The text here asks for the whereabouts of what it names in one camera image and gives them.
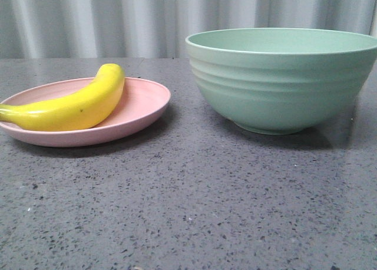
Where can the yellow banana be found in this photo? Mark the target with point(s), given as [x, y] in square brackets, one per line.
[82, 109]

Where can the pink plate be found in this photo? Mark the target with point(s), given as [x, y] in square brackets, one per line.
[142, 103]

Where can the green ribbed bowl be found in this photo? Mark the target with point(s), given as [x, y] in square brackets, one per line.
[280, 80]

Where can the white pleated curtain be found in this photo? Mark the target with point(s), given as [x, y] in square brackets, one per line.
[158, 28]

